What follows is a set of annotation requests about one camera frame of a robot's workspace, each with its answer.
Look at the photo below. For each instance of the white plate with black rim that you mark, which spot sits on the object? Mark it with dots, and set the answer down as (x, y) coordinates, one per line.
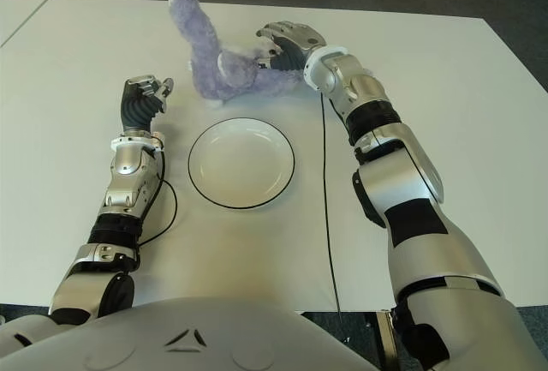
(242, 165)

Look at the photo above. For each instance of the grey robot torso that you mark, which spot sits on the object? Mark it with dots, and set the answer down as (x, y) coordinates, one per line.
(192, 336)

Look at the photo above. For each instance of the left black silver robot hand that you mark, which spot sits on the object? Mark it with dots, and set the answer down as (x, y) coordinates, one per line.
(139, 107)

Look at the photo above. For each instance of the purple plush rabbit doll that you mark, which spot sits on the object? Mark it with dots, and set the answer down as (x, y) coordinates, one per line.
(205, 54)

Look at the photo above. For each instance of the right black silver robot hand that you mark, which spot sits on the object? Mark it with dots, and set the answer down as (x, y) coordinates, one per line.
(299, 41)

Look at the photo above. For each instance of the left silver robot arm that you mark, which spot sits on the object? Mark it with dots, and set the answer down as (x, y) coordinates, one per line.
(124, 187)

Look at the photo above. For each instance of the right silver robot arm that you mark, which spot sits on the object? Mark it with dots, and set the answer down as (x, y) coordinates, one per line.
(402, 174)

